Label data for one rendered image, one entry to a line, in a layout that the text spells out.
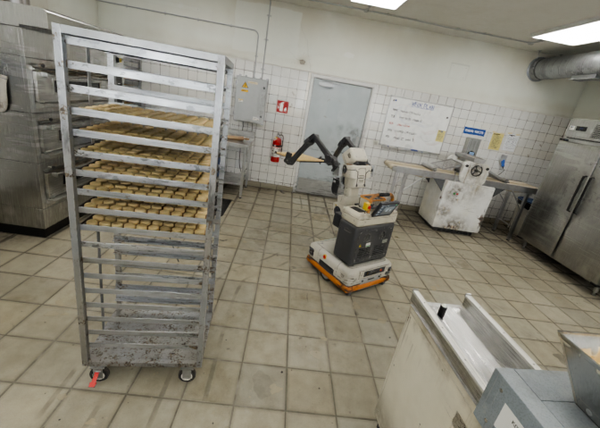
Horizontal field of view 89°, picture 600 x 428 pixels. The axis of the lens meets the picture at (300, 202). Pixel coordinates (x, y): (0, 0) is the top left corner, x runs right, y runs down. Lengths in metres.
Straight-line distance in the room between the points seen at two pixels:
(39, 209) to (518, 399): 3.68
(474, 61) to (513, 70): 0.70
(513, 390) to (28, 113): 3.56
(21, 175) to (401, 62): 5.16
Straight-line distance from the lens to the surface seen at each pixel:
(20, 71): 3.52
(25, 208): 3.85
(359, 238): 2.88
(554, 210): 5.69
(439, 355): 1.52
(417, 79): 5.85
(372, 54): 5.65
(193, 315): 2.42
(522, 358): 1.62
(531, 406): 0.93
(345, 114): 5.58
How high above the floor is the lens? 1.72
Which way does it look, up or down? 19 degrees down
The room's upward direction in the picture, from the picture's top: 10 degrees clockwise
